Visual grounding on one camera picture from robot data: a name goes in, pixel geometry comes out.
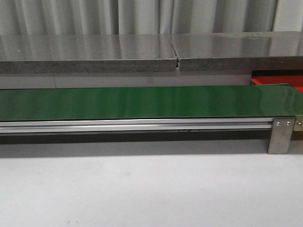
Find green conveyor belt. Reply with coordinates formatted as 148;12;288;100
0;85;303;121

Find grey stone countertop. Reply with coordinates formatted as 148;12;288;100
0;31;303;89

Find white pleated curtain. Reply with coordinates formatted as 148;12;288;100
0;0;303;35

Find red plastic tray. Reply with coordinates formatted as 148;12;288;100
251;75;303;93

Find steel conveyor support bracket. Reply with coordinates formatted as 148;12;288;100
267;117;295;154

